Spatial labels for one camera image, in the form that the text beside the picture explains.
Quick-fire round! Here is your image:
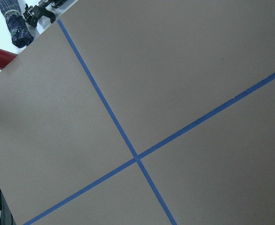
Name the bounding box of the folded blue plaid umbrella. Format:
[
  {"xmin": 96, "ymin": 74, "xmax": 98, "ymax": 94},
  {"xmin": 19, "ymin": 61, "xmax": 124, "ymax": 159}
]
[{"xmin": 0, "ymin": 0, "xmax": 34, "ymax": 48}]

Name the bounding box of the crossing blue tape line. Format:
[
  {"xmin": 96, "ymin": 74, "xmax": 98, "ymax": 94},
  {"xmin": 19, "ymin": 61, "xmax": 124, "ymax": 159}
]
[{"xmin": 25, "ymin": 72, "xmax": 275, "ymax": 225}]

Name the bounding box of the black tripod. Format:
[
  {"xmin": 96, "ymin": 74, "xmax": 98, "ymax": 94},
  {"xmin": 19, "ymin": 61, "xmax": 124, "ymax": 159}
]
[{"xmin": 23, "ymin": 0, "xmax": 67, "ymax": 28}]

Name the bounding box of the long blue tape line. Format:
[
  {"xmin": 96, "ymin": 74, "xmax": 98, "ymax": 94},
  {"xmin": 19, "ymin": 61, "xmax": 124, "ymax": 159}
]
[{"xmin": 58, "ymin": 19, "xmax": 177, "ymax": 225}]

